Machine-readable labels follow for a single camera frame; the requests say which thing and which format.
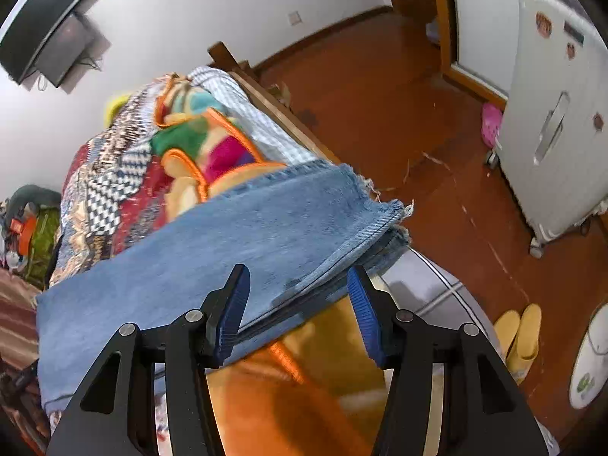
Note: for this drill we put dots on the colourful cartoon printed blanket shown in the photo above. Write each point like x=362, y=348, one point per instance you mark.
x=209, y=152

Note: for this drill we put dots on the grey white-striped cloth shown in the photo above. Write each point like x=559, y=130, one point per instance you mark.
x=427, y=294

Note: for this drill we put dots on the white refrigerator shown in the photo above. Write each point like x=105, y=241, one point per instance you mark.
x=551, y=114

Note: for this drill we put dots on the patchwork patterned quilt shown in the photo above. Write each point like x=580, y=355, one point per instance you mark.
x=104, y=190

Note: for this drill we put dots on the yellow plush toy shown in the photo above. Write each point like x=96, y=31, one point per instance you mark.
x=114, y=107

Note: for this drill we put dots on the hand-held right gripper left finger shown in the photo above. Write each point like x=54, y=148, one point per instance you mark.
x=232, y=311

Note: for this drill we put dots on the blue checked bed sheet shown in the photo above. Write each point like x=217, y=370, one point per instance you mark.
x=259, y=118

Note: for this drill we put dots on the white round appliance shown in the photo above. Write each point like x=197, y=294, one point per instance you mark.
x=589, y=365

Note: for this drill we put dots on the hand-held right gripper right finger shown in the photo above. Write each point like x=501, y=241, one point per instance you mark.
x=363, y=316

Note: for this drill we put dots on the wooden door frame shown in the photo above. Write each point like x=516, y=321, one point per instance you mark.
x=444, y=19

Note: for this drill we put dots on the pile of clothes and bags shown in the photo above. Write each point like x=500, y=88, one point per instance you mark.
x=28, y=232

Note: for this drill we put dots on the white wall socket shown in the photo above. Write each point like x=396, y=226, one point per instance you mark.
x=295, y=18

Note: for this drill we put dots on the blue denim pants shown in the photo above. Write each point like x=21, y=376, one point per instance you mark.
x=199, y=266

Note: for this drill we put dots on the pink slipper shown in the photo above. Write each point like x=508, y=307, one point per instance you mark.
x=491, y=125

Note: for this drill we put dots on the wall-mounted black television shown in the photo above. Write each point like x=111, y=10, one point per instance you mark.
x=45, y=23

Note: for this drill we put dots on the wooden bed frame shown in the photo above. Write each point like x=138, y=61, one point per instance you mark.
x=270, y=99

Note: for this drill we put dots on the yellow slipper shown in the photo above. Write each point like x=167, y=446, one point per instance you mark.
x=505, y=328
x=525, y=337

